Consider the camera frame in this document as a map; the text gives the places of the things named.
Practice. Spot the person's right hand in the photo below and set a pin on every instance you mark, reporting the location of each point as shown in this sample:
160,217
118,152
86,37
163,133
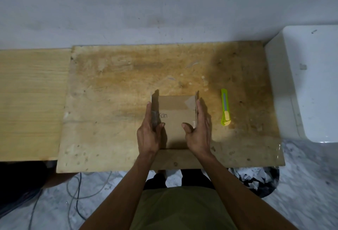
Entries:
200,137

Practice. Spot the person's left hand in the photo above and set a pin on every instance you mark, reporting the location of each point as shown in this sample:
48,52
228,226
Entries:
147,137

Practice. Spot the person's right thumb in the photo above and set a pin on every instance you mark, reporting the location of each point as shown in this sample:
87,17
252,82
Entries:
187,131

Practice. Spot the person's left thumb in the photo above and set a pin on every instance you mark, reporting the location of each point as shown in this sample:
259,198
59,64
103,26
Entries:
160,133

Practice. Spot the brown cardboard box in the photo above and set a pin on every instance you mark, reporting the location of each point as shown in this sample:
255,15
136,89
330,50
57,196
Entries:
174,110

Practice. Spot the person's right forearm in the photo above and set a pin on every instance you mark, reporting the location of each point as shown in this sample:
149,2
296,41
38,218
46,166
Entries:
237,195

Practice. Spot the person's left forearm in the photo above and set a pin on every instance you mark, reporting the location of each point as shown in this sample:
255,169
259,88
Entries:
124,192

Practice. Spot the green yellow utility knife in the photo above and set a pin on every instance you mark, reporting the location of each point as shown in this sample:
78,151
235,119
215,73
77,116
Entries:
225,107

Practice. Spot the black trousers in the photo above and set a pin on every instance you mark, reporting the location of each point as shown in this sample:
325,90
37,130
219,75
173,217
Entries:
196,178

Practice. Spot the stained plywood work board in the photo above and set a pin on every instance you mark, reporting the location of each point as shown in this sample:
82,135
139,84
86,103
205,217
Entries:
113,92

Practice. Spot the olive green shirt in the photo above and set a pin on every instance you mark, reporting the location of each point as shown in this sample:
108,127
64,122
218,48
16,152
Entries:
182,211

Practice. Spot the black bin with plastic bag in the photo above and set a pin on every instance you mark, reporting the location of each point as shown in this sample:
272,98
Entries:
260,181

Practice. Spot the white appliance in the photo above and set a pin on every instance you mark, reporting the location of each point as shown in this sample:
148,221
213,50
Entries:
309,84

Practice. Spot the dark bag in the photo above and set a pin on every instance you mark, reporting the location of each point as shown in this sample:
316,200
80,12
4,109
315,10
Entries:
18,182

